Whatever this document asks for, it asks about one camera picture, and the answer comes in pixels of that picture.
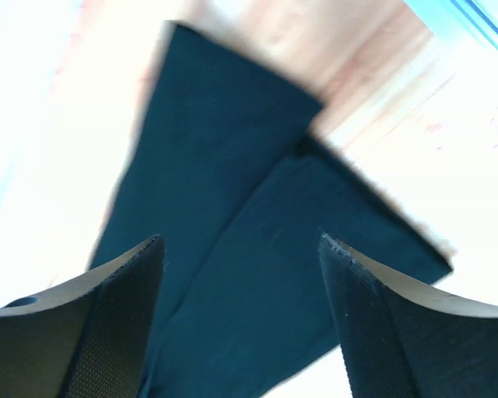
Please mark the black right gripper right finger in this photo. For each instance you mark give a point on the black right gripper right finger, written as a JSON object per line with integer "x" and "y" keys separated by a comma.
{"x": 401, "y": 337}

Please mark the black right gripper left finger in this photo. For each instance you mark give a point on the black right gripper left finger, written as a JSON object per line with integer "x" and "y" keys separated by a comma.
{"x": 86, "y": 337}

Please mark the black t-shirt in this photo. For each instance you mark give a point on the black t-shirt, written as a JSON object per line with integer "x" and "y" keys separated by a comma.
{"x": 227, "y": 173}

